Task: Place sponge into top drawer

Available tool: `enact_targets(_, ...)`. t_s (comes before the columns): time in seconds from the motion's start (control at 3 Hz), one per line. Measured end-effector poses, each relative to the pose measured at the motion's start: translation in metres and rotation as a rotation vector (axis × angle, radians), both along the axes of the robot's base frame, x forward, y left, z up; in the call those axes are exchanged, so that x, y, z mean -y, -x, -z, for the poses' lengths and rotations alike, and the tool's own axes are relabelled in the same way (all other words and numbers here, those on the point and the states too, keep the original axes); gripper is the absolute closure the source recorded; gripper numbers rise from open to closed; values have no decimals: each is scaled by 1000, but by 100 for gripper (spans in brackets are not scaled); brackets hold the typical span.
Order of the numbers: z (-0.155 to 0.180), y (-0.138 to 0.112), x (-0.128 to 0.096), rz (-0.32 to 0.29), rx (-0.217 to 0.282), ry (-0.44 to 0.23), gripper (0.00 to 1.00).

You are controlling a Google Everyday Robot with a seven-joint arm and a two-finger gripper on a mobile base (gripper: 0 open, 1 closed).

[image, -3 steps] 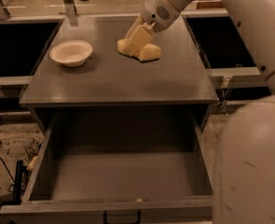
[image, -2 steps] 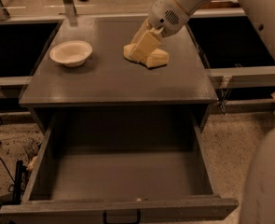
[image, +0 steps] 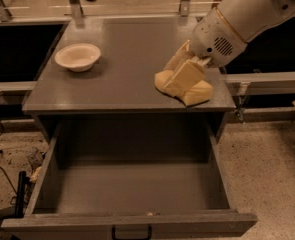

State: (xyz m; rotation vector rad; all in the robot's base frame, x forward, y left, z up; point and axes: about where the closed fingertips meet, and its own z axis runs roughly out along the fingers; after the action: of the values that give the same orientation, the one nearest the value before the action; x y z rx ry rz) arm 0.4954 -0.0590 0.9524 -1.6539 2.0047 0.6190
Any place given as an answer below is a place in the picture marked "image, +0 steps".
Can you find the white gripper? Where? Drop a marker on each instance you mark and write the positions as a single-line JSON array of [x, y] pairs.
[[214, 40]]

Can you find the yellow sponge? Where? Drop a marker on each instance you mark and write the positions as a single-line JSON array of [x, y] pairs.
[[199, 93]]

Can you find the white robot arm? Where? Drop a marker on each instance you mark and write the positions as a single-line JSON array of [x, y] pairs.
[[249, 18]]

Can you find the open grey top drawer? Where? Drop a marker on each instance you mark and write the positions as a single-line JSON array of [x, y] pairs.
[[130, 172]]

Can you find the grey wooden cabinet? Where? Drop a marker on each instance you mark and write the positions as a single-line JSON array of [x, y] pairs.
[[133, 50]]

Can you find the white paper bowl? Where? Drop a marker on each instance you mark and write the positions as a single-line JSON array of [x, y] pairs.
[[78, 57]]

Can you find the black stand on floor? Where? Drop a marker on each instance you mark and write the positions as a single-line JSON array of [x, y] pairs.
[[20, 195]]

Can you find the metal post centre left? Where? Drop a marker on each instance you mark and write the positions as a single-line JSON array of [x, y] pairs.
[[76, 8]]

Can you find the black drawer handle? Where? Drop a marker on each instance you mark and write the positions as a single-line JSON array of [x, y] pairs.
[[132, 233]]

